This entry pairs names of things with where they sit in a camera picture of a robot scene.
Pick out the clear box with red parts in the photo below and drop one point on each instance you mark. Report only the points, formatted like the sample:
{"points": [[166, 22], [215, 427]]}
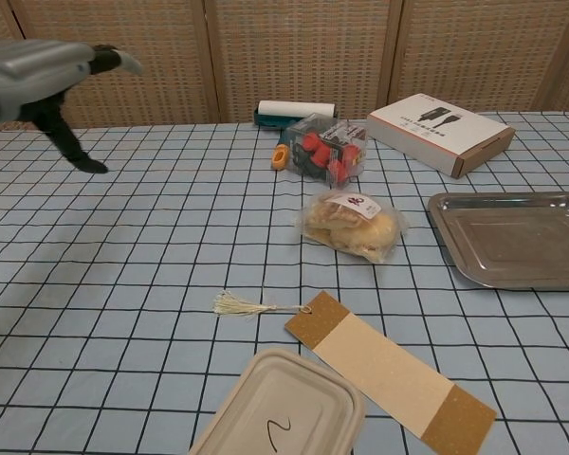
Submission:
{"points": [[327, 151]]}

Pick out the bread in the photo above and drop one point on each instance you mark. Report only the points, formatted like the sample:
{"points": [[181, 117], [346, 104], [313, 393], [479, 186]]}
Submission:
{"points": [[351, 227]]}

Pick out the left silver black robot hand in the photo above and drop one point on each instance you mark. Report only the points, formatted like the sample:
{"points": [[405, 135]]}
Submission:
{"points": [[33, 71]]}

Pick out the wicker folding screen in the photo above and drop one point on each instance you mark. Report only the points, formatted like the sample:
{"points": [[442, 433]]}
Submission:
{"points": [[289, 57]]}

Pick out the brown beige bookmark with tassel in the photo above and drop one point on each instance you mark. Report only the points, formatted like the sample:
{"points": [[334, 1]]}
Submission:
{"points": [[384, 374]]}

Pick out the teal lint roller white roll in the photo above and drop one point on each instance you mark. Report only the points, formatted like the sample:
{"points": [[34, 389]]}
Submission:
{"points": [[294, 109]]}

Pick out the blue checked tablecloth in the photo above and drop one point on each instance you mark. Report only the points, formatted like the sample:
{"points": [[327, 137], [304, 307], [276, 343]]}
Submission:
{"points": [[123, 260]]}

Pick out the beige food container lid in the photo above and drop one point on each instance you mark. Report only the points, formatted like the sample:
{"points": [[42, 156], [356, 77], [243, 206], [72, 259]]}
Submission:
{"points": [[284, 407]]}

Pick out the stainless steel tray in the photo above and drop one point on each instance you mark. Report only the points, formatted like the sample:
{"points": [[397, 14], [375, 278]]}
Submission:
{"points": [[517, 242]]}

